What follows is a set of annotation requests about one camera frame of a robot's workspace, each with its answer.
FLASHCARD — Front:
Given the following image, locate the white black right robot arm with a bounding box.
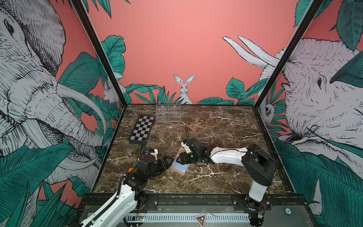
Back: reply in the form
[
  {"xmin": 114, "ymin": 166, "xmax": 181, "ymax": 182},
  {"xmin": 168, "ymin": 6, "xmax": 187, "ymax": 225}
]
[{"xmin": 176, "ymin": 144, "xmax": 277, "ymax": 211}]

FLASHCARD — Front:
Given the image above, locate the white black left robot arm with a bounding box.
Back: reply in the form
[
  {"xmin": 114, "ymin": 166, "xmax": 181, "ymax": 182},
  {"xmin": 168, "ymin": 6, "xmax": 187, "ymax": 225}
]
[{"xmin": 79, "ymin": 154, "xmax": 174, "ymax": 227}]

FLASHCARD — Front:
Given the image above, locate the black white checkered board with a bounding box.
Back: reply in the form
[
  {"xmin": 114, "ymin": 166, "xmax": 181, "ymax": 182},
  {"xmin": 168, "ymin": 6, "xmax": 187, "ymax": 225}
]
[{"xmin": 129, "ymin": 114, "xmax": 156, "ymax": 144}]

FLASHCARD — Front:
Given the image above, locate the clear acrylic organizer box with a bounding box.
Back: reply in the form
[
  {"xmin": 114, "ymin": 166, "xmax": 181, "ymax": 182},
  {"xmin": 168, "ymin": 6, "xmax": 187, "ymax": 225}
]
[{"xmin": 156, "ymin": 104, "xmax": 182, "ymax": 123}]

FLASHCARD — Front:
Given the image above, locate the red triangle warning sticker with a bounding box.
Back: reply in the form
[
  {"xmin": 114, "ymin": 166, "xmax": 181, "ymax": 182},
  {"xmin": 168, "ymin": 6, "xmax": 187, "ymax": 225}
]
[{"xmin": 195, "ymin": 214, "xmax": 206, "ymax": 227}]

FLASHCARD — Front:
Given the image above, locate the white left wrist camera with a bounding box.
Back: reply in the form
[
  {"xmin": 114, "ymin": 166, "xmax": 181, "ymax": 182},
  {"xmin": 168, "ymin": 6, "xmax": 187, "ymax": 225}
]
[{"xmin": 146, "ymin": 148, "xmax": 158, "ymax": 160}]

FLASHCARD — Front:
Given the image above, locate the white perforated cable tray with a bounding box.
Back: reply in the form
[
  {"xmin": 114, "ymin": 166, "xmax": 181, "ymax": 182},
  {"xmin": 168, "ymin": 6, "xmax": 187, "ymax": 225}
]
[{"xmin": 126, "ymin": 213, "xmax": 250, "ymax": 223}]

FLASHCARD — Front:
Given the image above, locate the black front mounting rail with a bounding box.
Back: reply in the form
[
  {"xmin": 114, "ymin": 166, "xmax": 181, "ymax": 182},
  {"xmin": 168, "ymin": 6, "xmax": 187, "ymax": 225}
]
[{"xmin": 78, "ymin": 193, "xmax": 309, "ymax": 212}]

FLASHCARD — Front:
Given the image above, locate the black corner frame post left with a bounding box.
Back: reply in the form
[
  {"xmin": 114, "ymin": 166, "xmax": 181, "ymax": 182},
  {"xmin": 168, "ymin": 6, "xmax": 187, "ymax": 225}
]
[{"xmin": 71, "ymin": 0, "xmax": 128, "ymax": 108}]

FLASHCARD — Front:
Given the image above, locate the black corner frame post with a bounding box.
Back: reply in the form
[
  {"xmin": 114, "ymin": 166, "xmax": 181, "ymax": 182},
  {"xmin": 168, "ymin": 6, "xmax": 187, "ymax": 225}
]
[
  {"xmin": 254, "ymin": 0, "xmax": 324, "ymax": 108},
  {"xmin": 71, "ymin": 0, "xmax": 128, "ymax": 108}
]

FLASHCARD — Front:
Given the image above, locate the black corner frame post right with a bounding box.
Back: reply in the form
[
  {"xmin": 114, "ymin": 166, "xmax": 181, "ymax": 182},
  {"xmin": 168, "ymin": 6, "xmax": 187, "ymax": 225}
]
[{"xmin": 254, "ymin": 0, "xmax": 324, "ymax": 108}]

